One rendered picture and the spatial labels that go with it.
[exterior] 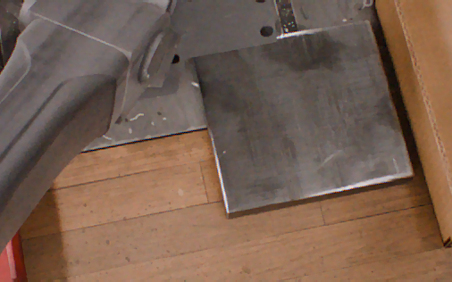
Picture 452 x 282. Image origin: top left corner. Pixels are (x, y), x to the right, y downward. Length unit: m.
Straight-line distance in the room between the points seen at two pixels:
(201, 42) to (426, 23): 0.33
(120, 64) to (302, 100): 0.39
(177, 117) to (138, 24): 0.36
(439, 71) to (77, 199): 0.36
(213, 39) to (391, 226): 0.28
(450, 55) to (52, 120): 0.54
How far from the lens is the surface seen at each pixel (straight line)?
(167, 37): 0.62
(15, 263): 0.86
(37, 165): 0.52
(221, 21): 0.73
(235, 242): 0.91
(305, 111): 0.93
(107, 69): 0.56
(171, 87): 0.78
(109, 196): 0.93
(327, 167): 0.91
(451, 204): 0.88
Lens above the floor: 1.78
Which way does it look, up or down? 70 degrees down
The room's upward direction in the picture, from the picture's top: 1 degrees clockwise
